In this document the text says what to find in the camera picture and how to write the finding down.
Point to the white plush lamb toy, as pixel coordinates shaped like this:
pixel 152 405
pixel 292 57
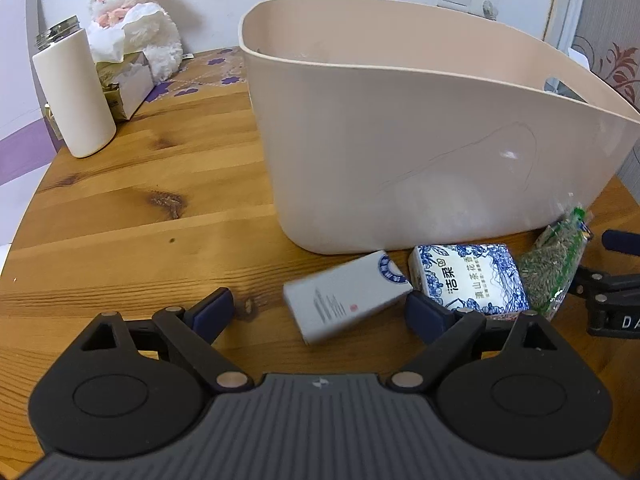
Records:
pixel 162 45

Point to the blue floral tissue pack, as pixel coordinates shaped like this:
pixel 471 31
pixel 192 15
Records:
pixel 465 275

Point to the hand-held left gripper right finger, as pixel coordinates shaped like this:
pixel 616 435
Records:
pixel 424 316

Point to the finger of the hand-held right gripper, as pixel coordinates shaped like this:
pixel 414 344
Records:
pixel 600 280
pixel 622 241

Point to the clear bag of dried herbs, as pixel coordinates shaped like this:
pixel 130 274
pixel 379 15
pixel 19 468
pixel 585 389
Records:
pixel 550 265

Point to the white thermos bottle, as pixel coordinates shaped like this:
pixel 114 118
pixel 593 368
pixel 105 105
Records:
pixel 75 95

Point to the white box with blue emblem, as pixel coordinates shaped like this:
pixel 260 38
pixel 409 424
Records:
pixel 335 300

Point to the white wall plug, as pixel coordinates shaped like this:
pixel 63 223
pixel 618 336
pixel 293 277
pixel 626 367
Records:
pixel 489 8

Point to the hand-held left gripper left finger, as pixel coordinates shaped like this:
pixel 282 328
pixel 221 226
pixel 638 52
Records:
pixel 216 310

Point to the white tissue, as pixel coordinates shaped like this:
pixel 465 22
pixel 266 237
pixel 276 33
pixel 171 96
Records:
pixel 107 35

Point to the beige plastic basket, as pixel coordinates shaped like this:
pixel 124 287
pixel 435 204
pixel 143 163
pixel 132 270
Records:
pixel 375 135

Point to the purple flower table mat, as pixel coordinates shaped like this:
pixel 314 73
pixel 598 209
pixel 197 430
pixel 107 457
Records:
pixel 220 72

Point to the tissue box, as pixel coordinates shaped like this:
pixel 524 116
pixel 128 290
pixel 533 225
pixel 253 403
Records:
pixel 131 85

